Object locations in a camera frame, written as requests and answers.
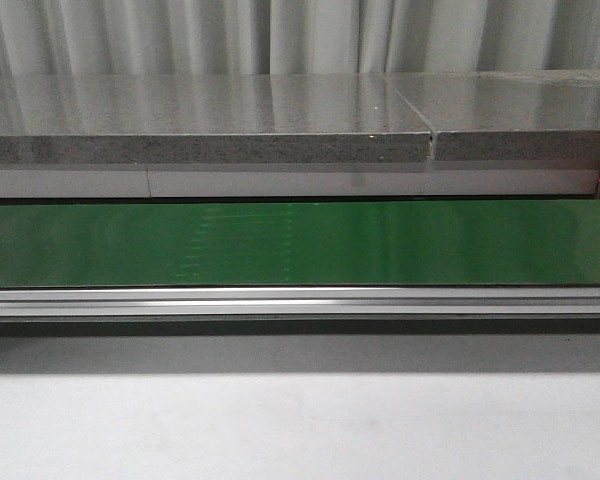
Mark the green conveyor belt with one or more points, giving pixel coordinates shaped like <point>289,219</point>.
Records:
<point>440,242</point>

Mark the white counter base panel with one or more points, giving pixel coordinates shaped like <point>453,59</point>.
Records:
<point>463,179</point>

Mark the grey stone counter slab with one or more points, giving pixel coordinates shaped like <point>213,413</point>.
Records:
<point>206,119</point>

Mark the grey pleated curtain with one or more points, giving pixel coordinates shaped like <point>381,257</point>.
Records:
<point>282,37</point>

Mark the aluminium conveyor side rail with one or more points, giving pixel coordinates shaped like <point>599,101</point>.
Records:
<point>311,302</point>

